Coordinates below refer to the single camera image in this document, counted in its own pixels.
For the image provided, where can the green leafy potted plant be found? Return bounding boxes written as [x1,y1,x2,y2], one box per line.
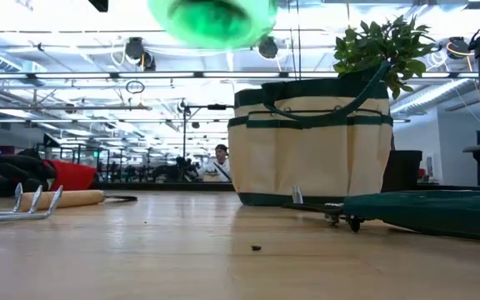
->
[332,14,438,101]

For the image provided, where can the red and black garden gloves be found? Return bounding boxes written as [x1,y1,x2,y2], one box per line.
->
[0,154,99,193]

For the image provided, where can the cream gardening bag green trim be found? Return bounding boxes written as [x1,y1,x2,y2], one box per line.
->
[227,61,394,208]

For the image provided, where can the black plant pot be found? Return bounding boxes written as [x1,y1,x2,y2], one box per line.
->
[381,149,423,193]

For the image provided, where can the black ceiling cable reel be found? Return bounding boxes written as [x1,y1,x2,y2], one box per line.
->
[258,37,279,60]
[123,36,146,60]
[447,36,470,60]

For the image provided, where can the wide-pronged hand rake wooden handle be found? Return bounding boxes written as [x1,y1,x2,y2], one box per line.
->
[17,189,139,212]

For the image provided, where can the person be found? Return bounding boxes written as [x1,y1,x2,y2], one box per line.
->
[197,143,233,183]

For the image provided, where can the green-handled pruning shears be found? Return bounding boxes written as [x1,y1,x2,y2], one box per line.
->
[282,185,480,243]

